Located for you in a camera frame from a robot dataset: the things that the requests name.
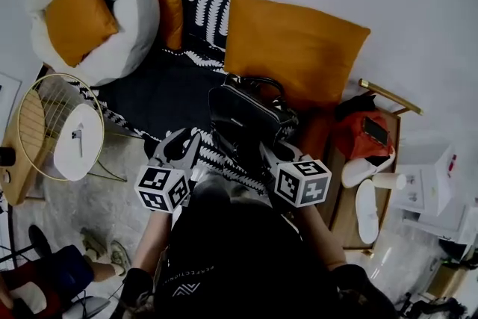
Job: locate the white slipper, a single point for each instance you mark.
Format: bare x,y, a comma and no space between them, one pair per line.
364,170
366,213

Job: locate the black white patterned blanket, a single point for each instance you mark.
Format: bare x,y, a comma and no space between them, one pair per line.
168,86

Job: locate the medium orange pillow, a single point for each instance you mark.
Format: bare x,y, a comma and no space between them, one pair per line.
76,15

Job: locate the white boxes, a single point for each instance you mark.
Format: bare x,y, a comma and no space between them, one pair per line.
433,186

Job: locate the wooden bench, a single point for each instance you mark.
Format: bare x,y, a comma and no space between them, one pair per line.
345,213

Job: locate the white cylinder cup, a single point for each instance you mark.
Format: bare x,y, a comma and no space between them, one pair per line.
388,181

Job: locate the small grey tool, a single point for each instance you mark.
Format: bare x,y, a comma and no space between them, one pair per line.
77,138

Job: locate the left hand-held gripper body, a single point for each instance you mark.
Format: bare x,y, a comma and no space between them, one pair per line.
160,185

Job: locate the black cloth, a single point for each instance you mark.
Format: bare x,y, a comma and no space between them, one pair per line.
354,106

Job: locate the person's black top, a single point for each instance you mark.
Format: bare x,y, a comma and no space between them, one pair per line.
242,254

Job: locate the white round tray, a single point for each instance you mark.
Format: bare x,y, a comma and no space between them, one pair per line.
80,153

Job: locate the red orange bag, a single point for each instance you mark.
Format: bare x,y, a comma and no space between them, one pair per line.
354,140

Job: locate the black smartphone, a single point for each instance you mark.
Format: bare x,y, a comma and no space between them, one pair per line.
376,130

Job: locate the large orange pillow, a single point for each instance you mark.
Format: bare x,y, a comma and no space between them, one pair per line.
291,48

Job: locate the black backpack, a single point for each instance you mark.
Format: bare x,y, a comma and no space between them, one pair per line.
248,112

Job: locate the white grey plush cushion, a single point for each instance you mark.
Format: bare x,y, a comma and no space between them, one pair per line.
134,26

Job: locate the person's right forearm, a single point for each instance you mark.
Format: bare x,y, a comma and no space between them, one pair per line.
321,239

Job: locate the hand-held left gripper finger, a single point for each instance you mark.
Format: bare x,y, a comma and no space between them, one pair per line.
195,147
172,140

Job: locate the wooden side table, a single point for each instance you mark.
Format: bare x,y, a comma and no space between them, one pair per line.
16,160

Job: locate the small orange pillow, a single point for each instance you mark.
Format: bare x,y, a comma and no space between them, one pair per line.
170,15

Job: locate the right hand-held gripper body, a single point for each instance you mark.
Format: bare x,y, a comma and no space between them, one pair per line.
303,183

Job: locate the gold metal rod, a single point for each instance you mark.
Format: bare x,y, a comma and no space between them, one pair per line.
392,97

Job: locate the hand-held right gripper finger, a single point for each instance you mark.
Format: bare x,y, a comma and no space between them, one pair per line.
267,160

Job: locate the person's left forearm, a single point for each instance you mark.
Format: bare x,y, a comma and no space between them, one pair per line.
151,239

